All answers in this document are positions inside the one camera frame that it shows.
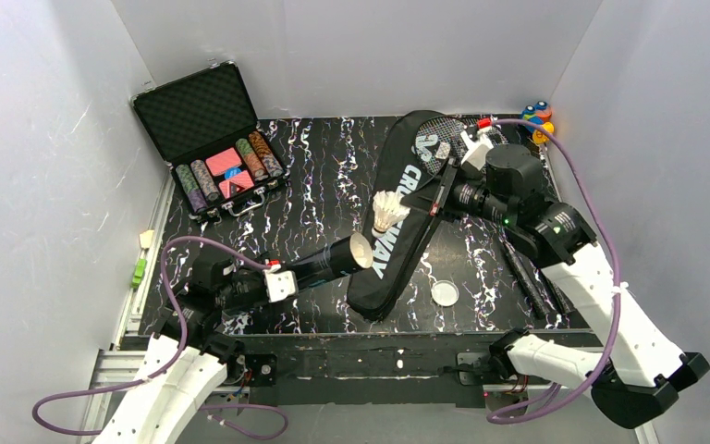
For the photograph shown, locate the white feather shuttlecock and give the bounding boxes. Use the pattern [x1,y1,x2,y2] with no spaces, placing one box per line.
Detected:
[372,191,411,238]

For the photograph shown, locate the black shuttlecock tube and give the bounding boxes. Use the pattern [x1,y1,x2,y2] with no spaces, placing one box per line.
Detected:
[286,233,373,291]

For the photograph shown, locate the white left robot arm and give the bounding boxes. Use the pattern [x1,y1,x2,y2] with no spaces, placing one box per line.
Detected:
[94,259,272,443]

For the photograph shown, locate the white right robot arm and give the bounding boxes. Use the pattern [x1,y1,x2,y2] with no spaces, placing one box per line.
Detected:
[430,144,710,429]

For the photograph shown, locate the rear badminton racket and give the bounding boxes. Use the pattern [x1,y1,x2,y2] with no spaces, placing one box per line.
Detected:
[463,124,508,179]

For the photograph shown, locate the black Crossway racket bag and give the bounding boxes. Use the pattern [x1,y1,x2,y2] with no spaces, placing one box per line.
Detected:
[347,110,442,322]

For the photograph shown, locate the white tube lid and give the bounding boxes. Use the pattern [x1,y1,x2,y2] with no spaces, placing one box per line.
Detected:
[431,280,459,307]

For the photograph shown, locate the colourful toy blocks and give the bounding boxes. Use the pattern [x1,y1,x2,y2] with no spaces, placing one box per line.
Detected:
[520,101,555,144]

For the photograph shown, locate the blue dealer chip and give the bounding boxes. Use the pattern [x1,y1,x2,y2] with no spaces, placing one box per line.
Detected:
[225,167,242,179]

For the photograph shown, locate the pink playing card deck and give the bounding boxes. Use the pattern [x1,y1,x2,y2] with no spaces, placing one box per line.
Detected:
[205,147,242,177]

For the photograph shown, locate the black poker chip case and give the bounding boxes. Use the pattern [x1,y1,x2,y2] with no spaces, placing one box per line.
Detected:
[131,61,289,222]

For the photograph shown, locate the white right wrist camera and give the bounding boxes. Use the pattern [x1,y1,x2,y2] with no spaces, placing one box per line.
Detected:
[460,117,494,177]

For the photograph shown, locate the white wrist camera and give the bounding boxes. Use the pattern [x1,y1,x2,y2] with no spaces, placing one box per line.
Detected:
[460,117,494,177]
[263,264,299,303]

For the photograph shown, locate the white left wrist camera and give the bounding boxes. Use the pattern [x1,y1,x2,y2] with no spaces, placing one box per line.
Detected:
[263,264,299,303]

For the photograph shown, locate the green clip on rail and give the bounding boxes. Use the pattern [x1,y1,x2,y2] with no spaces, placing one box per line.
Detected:
[130,257,147,290]

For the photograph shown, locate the beige block on rail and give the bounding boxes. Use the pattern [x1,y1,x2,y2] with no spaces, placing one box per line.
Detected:
[139,229,154,250]

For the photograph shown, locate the black mounting base plate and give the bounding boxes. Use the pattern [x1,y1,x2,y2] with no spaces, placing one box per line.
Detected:
[241,333,541,408]

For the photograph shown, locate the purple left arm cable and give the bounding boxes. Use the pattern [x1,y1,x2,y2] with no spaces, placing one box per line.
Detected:
[31,235,290,442]

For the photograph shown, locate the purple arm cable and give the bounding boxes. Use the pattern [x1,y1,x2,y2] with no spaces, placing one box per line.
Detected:
[31,235,290,442]
[480,117,629,426]

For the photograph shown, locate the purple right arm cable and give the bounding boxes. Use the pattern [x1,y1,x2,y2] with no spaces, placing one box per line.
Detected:
[480,117,629,426]

